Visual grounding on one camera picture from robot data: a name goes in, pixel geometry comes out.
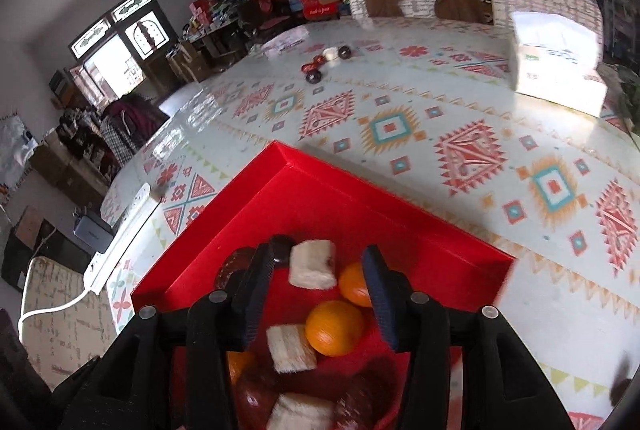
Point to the red date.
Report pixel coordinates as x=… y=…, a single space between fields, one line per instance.
x=357 y=402
x=234 y=267
x=255 y=397

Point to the red tray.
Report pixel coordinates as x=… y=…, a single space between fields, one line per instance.
x=320 y=200

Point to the white tissue box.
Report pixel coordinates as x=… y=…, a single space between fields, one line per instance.
x=555 y=59

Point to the white puffed snack piece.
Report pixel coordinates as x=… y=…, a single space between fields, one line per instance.
x=312 y=265
x=300 y=412
x=291 y=348

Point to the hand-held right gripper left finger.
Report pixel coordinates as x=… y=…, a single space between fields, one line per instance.
x=255 y=305

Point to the wooden glass panel door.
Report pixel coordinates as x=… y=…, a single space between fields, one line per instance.
x=120 y=39

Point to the small orange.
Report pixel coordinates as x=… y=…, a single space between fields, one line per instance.
x=334 y=327
x=239 y=365
x=356 y=291

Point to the red wrapped candy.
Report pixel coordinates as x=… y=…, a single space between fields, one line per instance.
x=309 y=67

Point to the dark plaid coat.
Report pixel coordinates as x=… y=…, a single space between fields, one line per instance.
x=125 y=124

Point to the dark round candy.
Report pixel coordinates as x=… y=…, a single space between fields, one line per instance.
x=344 y=52
x=314 y=76

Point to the patterned tablecloth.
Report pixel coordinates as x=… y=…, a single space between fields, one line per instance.
x=450 y=74

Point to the wooden sideboard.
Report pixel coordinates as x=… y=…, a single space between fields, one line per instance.
x=65 y=159

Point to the grey charger box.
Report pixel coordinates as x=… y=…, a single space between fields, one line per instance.
x=92 y=232

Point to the white power strip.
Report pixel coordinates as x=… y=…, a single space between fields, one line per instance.
x=122 y=230

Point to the pile of gift boxes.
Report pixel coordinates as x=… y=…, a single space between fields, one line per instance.
x=210 y=24

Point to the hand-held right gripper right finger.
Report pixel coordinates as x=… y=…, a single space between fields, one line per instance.
x=382 y=305

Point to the white round candy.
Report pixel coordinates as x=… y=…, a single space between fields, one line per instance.
x=330 y=53

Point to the white paper sheet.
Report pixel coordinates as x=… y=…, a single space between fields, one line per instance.
x=287 y=40

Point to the dark brown date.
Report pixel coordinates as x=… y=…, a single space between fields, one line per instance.
x=280 y=249

